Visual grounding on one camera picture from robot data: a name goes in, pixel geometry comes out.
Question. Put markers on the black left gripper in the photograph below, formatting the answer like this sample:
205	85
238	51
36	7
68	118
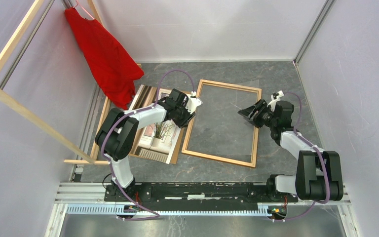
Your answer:
182	124

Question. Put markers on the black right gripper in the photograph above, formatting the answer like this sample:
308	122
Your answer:
260	106

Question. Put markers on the wooden picture frame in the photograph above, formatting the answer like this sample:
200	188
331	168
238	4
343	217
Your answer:
222	122

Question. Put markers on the brown backing board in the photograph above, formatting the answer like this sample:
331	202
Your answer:
176	153

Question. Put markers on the clear acrylic sheet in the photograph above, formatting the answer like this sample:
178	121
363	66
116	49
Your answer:
223	117

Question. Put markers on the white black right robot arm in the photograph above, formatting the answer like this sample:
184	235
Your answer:
318	175

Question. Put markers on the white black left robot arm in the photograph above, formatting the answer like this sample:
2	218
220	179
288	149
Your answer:
119	130

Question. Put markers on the red cloth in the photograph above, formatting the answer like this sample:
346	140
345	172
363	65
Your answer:
112	67

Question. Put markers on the wooden rack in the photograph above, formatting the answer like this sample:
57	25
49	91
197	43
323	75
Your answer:
52	80

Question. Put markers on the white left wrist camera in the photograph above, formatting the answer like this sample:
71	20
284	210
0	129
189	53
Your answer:
192	102

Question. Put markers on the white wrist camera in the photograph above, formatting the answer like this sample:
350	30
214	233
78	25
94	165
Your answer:
275	97
192	102

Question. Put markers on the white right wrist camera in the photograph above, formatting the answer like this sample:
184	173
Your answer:
275	97

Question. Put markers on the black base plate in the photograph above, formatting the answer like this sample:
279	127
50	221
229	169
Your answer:
193	196

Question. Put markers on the aluminium rail frame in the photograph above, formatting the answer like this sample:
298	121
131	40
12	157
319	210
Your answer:
80	210

